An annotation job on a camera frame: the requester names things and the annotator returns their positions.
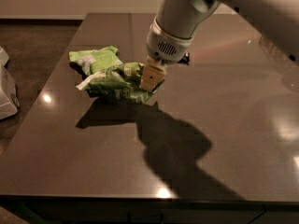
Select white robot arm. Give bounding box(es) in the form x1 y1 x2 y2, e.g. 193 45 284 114
140 0 299 91

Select white appliance at left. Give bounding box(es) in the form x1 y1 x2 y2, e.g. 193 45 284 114
0 47 20 119

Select black snack bar wrapper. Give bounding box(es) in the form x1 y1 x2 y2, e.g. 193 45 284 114
179 52 190 65

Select green rice chip bag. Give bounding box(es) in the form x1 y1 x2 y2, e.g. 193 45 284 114
68 46 122 76

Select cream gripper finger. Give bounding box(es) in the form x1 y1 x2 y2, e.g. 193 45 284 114
139 57 166 91

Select green jalapeno chip bag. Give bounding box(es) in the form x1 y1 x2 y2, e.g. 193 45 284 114
77 62 164 104

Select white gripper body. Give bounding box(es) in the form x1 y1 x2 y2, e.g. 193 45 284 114
146 17 194 63

